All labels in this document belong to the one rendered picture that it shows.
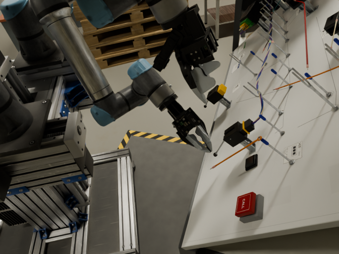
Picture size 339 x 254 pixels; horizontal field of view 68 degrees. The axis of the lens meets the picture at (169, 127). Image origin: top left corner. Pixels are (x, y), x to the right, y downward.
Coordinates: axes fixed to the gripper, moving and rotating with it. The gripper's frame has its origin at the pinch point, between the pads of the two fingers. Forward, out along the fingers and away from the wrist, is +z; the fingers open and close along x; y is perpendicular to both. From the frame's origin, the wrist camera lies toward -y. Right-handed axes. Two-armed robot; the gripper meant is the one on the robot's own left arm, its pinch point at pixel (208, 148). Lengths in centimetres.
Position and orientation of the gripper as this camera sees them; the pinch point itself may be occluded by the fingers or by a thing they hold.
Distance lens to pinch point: 81.6
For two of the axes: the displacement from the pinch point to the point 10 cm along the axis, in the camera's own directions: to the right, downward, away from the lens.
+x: 7.5, -6.6, 0.3
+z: 6.6, 7.5, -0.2
